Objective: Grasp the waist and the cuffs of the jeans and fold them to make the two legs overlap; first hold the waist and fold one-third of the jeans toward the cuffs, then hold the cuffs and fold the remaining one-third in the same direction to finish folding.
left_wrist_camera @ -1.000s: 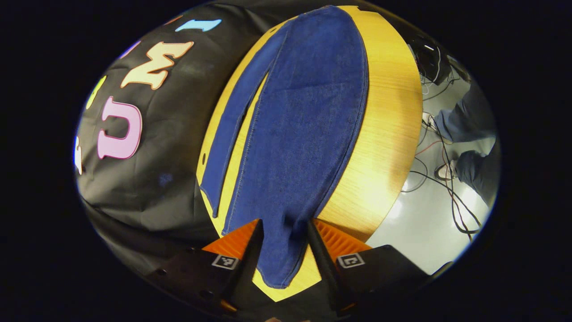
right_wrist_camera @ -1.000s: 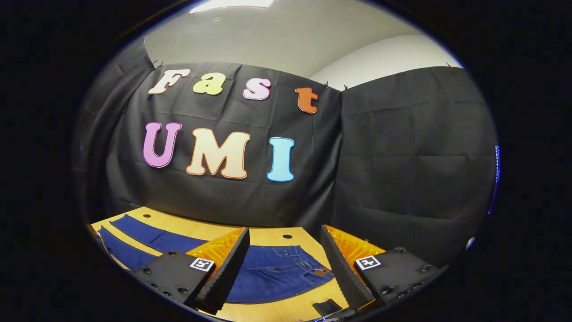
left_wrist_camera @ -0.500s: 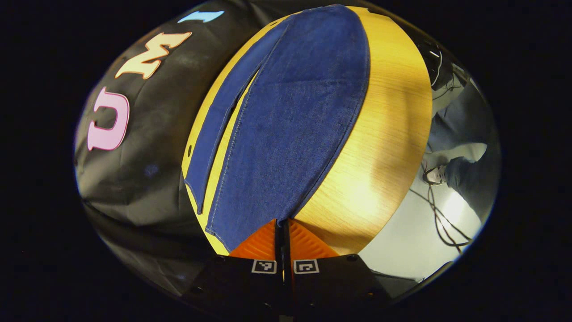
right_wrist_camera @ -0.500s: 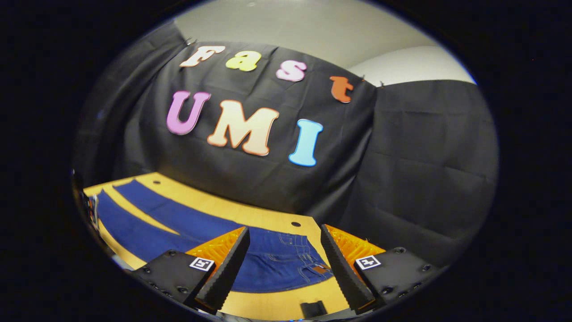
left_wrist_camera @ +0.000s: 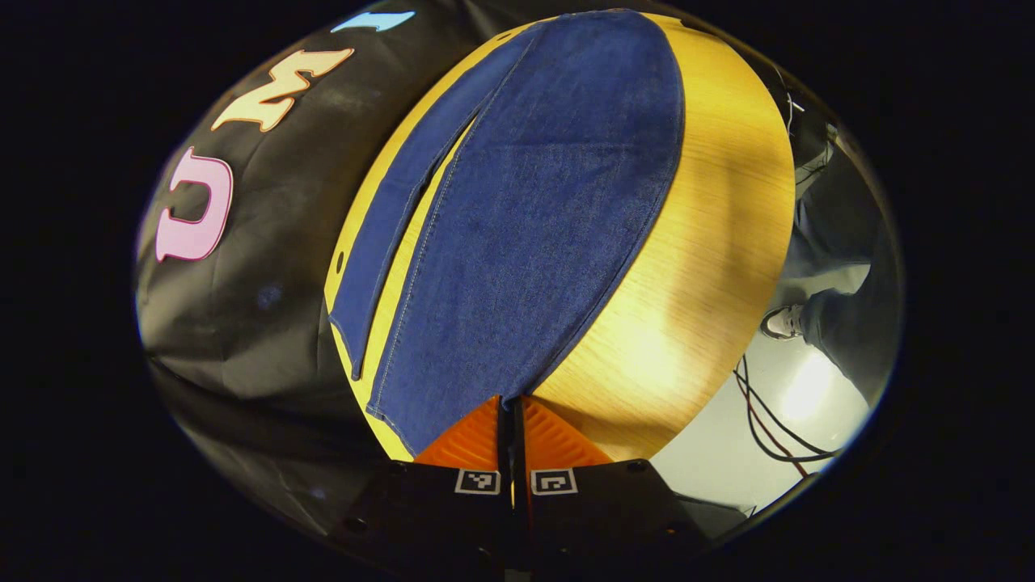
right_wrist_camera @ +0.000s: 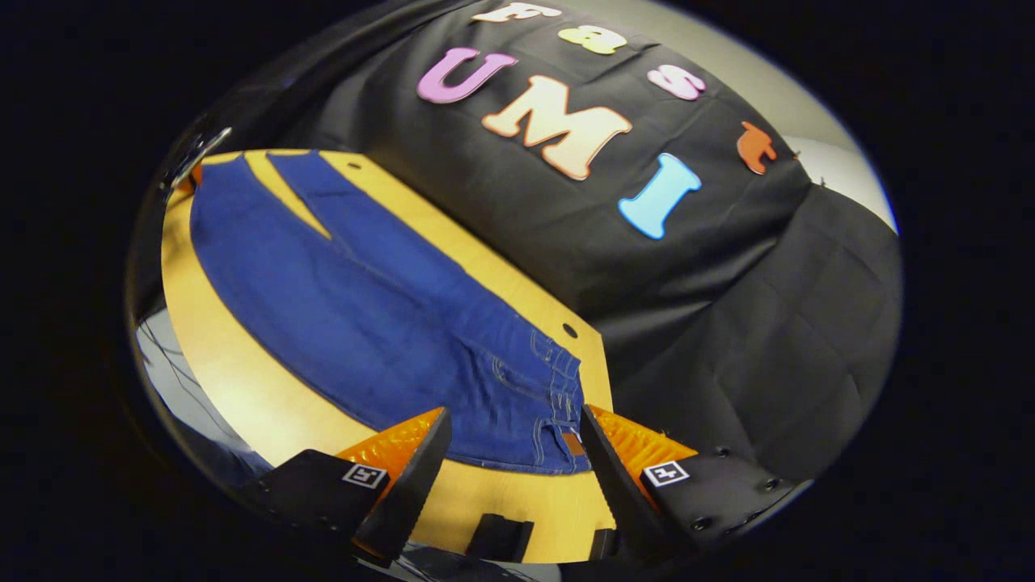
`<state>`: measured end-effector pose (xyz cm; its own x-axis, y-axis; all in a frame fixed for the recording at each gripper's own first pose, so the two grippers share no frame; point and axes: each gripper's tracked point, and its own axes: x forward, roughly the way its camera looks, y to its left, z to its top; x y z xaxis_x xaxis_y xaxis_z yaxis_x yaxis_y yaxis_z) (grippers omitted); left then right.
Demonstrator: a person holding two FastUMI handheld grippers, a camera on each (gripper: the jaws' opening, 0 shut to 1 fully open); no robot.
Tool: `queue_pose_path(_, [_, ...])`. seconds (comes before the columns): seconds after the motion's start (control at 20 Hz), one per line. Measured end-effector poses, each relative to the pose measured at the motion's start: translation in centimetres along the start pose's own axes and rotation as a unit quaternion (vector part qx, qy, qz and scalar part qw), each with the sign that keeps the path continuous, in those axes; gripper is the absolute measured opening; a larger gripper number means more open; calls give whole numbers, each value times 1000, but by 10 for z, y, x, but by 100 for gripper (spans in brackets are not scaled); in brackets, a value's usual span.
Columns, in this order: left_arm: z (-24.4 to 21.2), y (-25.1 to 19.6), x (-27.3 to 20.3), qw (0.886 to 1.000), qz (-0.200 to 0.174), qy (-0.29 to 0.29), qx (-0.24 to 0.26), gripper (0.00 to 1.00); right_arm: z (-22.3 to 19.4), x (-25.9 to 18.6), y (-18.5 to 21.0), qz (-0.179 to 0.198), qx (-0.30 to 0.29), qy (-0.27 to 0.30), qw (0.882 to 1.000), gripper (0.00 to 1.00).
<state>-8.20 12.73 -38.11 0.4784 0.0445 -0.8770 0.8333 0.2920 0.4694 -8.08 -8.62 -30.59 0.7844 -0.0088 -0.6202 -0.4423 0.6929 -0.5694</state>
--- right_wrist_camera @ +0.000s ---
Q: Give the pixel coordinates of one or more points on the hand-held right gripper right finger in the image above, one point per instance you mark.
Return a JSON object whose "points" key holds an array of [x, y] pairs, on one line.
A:
{"points": [[614, 477]]}

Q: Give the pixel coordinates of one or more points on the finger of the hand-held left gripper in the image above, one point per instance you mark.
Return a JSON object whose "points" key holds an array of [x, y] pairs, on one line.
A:
{"points": [[198, 155]]}

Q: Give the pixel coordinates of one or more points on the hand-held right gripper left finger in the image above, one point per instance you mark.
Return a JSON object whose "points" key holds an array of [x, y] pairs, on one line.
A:
{"points": [[408, 481]]}

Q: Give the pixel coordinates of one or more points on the blue denim jeans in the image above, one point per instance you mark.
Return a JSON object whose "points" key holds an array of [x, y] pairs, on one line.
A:
{"points": [[348, 307]]}

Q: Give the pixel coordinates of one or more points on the black table clamp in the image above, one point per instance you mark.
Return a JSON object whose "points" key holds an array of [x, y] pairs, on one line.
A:
{"points": [[605, 543], [497, 537]]}

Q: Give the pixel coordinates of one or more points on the black backdrop cloth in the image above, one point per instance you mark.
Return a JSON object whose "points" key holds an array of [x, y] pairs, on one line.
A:
{"points": [[687, 307]]}

